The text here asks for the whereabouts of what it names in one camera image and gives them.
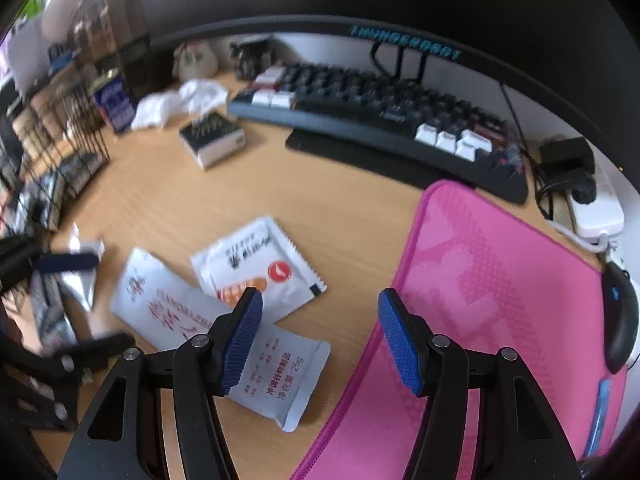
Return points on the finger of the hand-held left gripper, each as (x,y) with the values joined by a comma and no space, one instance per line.
(65,262)
(95,352)

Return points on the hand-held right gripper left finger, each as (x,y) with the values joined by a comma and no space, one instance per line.
(242,340)

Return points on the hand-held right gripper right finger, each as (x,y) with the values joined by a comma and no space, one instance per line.
(400,345)

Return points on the silver foil sachet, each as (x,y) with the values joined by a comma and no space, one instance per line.
(82,285)

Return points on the black tissue packet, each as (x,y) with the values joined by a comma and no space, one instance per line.
(210,132)
(45,200)
(82,170)

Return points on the white sachet with orange print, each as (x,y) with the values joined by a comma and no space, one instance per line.
(260,255)

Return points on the white sachet with red characters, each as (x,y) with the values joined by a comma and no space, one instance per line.
(150,280)

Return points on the pink mouse pad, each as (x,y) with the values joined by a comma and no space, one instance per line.
(475,270)

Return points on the blue luncheon meat can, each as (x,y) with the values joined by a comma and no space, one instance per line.
(116,105)

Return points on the black wrist rest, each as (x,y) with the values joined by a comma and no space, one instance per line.
(350,152)

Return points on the crumpled white tissue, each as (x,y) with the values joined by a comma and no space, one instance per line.
(190,95)

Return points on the black computer mouse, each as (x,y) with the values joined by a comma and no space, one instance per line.
(620,320)

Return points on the white power strip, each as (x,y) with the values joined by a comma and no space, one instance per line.
(597,215)

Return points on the small beige figurine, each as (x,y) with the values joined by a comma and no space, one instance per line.
(196,62)

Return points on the tinted cosmetics organizer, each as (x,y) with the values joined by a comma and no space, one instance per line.
(112,25)

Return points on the black power adapter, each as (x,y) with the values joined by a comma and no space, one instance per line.
(567,157)

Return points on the black keyboard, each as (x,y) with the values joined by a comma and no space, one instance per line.
(350,95)

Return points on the white desk fan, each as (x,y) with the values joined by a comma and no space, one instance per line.
(70,5)

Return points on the small black jar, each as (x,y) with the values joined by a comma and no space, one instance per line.
(250,60)

